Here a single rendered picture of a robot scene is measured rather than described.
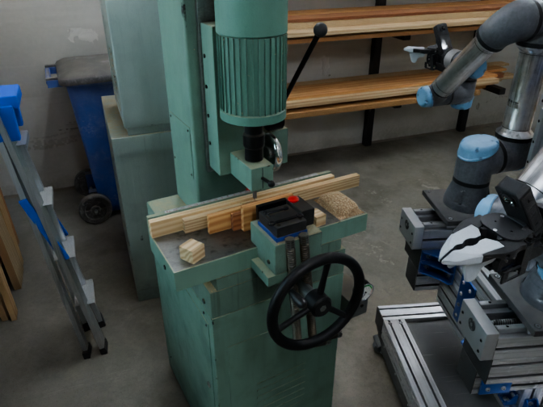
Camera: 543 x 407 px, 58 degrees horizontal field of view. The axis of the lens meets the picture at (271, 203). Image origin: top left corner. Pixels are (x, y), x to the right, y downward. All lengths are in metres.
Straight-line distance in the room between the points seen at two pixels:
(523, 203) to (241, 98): 0.71
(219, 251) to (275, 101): 0.41
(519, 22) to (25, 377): 2.22
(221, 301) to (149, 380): 0.94
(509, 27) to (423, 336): 1.19
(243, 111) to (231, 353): 0.69
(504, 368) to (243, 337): 0.70
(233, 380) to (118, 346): 0.93
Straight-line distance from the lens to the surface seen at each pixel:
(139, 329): 2.44
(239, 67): 1.21
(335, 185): 1.57
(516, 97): 1.73
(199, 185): 1.55
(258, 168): 1.33
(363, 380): 2.19
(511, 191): 0.78
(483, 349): 1.37
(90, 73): 2.95
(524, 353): 1.44
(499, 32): 1.60
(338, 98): 3.55
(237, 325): 1.43
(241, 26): 1.19
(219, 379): 1.54
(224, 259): 1.27
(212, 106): 1.40
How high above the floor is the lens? 1.63
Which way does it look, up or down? 29 degrees down
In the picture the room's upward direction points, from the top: straight up
